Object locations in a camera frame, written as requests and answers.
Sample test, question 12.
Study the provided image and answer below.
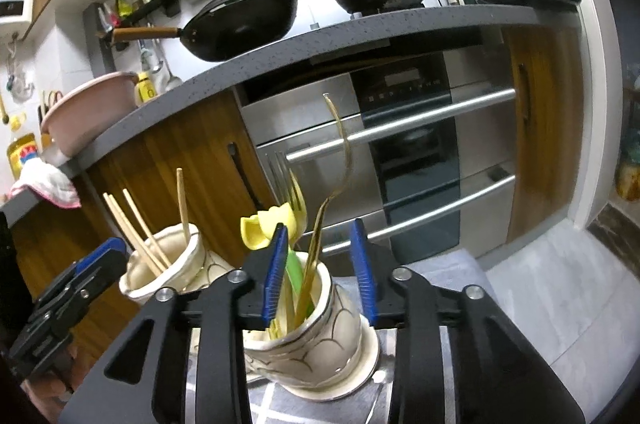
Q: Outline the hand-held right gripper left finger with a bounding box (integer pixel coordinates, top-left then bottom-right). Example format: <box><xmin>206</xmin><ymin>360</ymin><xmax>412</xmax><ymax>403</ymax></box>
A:
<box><xmin>59</xmin><ymin>223</ymin><xmax>290</xmax><ymax>424</ymax></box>

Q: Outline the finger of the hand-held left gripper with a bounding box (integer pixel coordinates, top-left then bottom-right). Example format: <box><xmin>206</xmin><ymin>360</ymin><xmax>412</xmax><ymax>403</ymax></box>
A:
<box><xmin>10</xmin><ymin>257</ymin><xmax>126</xmax><ymax>377</ymax></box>
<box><xmin>35</xmin><ymin>238</ymin><xmax>127</xmax><ymax>305</ymax></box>

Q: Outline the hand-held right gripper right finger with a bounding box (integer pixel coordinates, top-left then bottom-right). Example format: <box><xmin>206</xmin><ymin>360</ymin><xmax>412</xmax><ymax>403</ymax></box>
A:
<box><xmin>349</xmin><ymin>218</ymin><xmax>586</xmax><ymax>424</ymax></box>

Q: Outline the wooden chopstick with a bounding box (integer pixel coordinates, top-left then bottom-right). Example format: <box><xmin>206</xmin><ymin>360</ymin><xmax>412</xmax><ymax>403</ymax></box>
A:
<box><xmin>176</xmin><ymin>168</ymin><xmax>191</xmax><ymax>243</ymax></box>
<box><xmin>122</xmin><ymin>189</ymin><xmax>172</xmax><ymax>271</ymax></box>
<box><xmin>103</xmin><ymin>193</ymin><xmax>162</xmax><ymax>276</ymax></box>

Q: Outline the gold metal fork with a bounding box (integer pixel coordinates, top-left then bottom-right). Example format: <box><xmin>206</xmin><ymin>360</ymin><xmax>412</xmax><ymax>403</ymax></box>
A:
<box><xmin>284</xmin><ymin>169</ymin><xmax>307</xmax><ymax>236</ymax></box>

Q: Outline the cream ceramic double utensil holder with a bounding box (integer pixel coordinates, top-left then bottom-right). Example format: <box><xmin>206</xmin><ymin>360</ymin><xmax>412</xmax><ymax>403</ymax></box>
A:
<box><xmin>119</xmin><ymin>224</ymin><xmax>382</xmax><ymax>403</ymax></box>

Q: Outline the silver metal fork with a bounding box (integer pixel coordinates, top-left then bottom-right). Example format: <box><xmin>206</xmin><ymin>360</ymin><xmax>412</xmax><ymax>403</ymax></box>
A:
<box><xmin>266</xmin><ymin>151</ymin><xmax>288</xmax><ymax>207</ymax></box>

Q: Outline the gold long-handled spoon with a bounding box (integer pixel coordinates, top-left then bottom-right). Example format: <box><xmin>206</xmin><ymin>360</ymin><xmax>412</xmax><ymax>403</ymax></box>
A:
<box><xmin>299</xmin><ymin>93</ymin><xmax>354</xmax><ymax>325</ymax></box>

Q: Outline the grey striped cloth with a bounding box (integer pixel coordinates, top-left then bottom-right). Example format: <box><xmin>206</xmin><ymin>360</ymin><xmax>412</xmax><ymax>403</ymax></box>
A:
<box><xmin>240</xmin><ymin>249</ymin><xmax>490</xmax><ymax>424</ymax></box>

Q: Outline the white pink-edged cloth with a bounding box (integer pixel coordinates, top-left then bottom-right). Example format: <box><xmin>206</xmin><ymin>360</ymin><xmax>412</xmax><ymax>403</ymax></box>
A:
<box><xmin>10</xmin><ymin>159</ymin><xmax>82</xmax><ymax>209</ymax></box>

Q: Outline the yellow oil bottle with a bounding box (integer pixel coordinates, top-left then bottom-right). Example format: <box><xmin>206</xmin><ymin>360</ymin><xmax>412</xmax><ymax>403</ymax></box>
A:
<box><xmin>7</xmin><ymin>133</ymin><xmax>39</xmax><ymax>181</ymax></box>

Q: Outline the stainless steel built-in oven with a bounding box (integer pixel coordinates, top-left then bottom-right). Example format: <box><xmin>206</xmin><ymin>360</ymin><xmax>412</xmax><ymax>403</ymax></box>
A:
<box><xmin>234</xmin><ymin>52</ymin><xmax>519</xmax><ymax>266</ymax></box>

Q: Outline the pink plastic basin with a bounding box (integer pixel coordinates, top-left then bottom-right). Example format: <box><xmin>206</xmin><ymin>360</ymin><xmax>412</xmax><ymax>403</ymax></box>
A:
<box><xmin>40</xmin><ymin>72</ymin><xmax>140</xmax><ymax>158</ymax></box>

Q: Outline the small yellow bottle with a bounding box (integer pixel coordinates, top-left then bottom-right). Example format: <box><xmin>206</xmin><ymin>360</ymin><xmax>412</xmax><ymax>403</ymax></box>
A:
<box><xmin>135</xmin><ymin>72</ymin><xmax>154</xmax><ymax>101</ymax></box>

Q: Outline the hanging metal ladle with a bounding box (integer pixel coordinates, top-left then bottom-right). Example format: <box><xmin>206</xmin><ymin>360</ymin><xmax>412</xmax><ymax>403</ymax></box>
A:
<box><xmin>159</xmin><ymin>48</ymin><xmax>184</xmax><ymax>91</ymax></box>

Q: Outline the grey stone countertop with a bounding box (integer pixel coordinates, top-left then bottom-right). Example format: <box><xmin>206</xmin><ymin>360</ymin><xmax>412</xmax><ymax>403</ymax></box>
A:
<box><xmin>0</xmin><ymin>3</ymin><xmax>583</xmax><ymax>230</ymax></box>

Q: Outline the yellow bag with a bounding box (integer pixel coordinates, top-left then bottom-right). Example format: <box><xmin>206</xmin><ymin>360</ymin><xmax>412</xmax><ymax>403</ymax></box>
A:
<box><xmin>615</xmin><ymin>153</ymin><xmax>640</xmax><ymax>201</ymax></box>

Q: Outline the black wall spice rack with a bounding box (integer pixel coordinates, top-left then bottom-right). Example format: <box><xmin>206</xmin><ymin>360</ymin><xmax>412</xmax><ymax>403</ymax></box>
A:
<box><xmin>82</xmin><ymin>0</ymin><xmax>182</xmax><ymax>75</ymax></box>

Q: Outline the black wok with wooden handle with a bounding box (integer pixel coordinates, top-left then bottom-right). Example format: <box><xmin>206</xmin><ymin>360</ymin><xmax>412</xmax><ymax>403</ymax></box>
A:
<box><xmin>112</xmin><ymin>0</ymin><xmax>300</xmax><ymax>63</ymax></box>

